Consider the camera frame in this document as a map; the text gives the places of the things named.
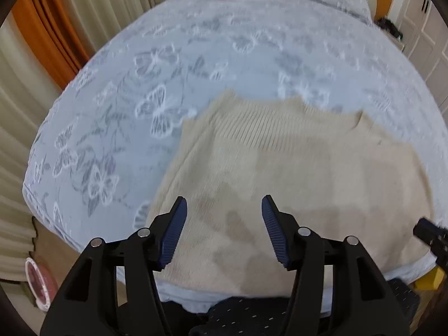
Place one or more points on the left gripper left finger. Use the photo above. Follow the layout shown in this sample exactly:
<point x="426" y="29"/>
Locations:
<point x="149" y="250"/>

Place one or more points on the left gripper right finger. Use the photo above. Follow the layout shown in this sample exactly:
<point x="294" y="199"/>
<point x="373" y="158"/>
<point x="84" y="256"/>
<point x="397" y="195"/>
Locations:
<point x="301" y="250"/>

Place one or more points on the beige knitted sweater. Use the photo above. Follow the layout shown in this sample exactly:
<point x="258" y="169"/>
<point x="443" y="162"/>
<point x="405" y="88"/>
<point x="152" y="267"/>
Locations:
<point x="339" y="175"/>

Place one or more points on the butterfly patterned grey bedspread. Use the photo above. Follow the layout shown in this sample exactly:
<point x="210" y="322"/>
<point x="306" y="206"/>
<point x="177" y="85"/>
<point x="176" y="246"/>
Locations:
<point x="100" y="154"/>

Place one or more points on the round pink white container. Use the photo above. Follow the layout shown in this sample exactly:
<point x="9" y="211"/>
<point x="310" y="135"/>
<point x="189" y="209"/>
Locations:
<point x="42" y="285"/>

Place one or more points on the white wardrobe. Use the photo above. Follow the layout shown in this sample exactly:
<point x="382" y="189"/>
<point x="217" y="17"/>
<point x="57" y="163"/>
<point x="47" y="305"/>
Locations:
<point x="425" y="43"/>

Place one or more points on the black object on nightstand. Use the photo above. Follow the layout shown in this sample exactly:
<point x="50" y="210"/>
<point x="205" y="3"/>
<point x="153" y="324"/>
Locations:
<point x="387" y="25"/>

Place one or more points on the cream and orange curtain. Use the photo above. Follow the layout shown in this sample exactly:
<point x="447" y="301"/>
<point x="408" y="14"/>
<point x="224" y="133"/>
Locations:
<point x="44" y="44"/>

